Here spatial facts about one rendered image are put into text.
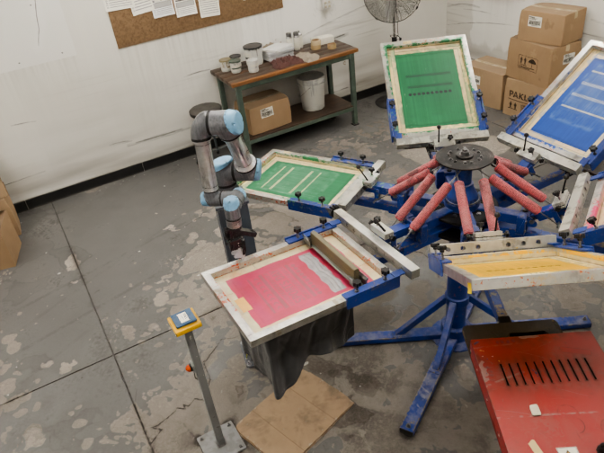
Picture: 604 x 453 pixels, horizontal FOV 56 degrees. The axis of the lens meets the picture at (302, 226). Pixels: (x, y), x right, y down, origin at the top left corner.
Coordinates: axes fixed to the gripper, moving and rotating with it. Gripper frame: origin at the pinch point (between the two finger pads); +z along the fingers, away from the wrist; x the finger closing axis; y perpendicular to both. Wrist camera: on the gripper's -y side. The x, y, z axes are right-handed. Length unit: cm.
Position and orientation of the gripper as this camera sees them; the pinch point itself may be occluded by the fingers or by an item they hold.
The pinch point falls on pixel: (243, 257)
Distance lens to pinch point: 293.4
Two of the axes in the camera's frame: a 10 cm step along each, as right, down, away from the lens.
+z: 0.6, 8.4, 5.3
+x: 5.0, 4.4, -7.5
